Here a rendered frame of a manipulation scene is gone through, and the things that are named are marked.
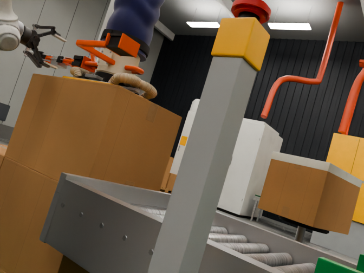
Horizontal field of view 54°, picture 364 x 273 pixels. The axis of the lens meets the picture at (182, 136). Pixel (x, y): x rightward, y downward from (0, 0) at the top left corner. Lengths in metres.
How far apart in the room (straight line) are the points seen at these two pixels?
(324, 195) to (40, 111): 1.67
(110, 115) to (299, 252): 0.82
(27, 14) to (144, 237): 11.55
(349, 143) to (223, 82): 7.97
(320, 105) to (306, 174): 10.00
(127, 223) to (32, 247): 0.64
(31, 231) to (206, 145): 1.04
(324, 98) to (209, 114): 11.84
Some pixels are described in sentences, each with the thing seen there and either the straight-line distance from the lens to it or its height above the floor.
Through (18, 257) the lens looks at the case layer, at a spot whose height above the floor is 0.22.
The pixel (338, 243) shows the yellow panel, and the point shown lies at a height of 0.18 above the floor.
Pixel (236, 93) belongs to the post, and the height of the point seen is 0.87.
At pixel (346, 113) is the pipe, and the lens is 8.99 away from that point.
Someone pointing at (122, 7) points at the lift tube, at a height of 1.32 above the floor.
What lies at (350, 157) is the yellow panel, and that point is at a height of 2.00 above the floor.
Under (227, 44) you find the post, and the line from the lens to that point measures 0.62.
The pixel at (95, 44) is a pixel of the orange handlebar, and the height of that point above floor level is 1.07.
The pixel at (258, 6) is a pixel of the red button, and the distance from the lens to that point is 0.65.
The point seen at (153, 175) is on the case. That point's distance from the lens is 1.51.
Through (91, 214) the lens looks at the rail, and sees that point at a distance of 1.01.
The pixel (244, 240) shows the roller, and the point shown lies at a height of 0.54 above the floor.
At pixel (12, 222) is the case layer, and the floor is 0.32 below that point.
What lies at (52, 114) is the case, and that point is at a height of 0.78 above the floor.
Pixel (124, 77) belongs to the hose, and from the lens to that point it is 1.46.
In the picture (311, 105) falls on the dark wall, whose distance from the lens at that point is 12.39.
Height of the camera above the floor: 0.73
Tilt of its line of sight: 5 degrees up
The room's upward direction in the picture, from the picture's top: 17 degrees clockwise
